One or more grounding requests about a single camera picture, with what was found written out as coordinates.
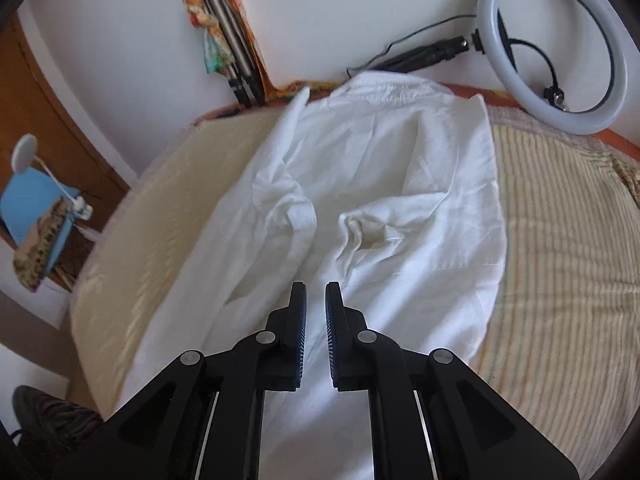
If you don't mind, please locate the white shirt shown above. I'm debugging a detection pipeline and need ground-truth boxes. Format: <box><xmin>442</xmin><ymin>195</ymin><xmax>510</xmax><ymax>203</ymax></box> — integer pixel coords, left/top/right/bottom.
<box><xmin>120</xmin><ymin>72</ymin><xmax>506</xmax><ymax>479</ymax></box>

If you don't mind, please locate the striped yellow green blanket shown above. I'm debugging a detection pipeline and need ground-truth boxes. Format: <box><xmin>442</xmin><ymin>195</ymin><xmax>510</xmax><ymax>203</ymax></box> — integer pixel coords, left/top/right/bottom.
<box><xmin>72</xmin><ymin>106</ymin><xmax>639</xmax><ymax>479</ymax></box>

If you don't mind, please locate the black shoe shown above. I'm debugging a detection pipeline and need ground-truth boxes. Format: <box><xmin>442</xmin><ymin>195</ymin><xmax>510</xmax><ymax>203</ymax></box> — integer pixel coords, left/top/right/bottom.
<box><xmin>12</xmin><ymin>385</ymin><xmax>104</xmax><ymax>452</ymax></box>

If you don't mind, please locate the leopard print cloth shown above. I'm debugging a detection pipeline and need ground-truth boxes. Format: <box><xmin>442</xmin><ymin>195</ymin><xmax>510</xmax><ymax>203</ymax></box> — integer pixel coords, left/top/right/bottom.
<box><xmin>13</xmin><ymin>197</ymin><xmax>70</xmax><ymax>292</ymax></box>

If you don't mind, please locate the blue chair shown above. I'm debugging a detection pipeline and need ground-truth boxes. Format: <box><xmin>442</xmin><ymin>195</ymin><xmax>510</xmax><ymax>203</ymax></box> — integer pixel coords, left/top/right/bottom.
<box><xmin>1</xmin><ymin>167</ymin><xmax>80</xmax><ymax>274</ymax></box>

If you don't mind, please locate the white desk lamp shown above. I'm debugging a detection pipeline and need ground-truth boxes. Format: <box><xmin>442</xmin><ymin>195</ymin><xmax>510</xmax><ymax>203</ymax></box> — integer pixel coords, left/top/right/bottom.
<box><xmin>10</xmin><ymin>133</ymin><xmax>94</xmax><ymax>221</ymax></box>

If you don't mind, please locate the colourful orange cloth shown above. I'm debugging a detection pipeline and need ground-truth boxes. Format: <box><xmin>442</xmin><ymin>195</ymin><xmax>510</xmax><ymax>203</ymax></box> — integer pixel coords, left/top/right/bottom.
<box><xmin>182</xmin><ymin>0</ymin><xmax>328</xmax><ymax>108</ymax></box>

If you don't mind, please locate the folded grey tripod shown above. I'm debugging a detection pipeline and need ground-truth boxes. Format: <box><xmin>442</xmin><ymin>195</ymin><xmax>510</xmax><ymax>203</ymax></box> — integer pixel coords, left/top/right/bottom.
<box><xmin>203</xmin><ymin>0</ymin><xmax>265</xmax><ymax>108</ymax></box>

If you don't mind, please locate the black ring light stand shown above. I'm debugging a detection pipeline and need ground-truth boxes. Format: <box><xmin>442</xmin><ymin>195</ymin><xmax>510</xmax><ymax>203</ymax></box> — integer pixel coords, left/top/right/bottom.
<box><xmin>346</xmin><ymin>36</ymin><xmax>470</xmax><ymax>78</ymax></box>

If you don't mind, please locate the white ring light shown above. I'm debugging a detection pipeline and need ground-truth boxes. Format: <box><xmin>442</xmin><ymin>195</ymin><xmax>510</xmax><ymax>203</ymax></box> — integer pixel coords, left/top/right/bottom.
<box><xmin>476</xmin><ymin>0</ymin><xmax>636</xmax><ymax>134</ymax></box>

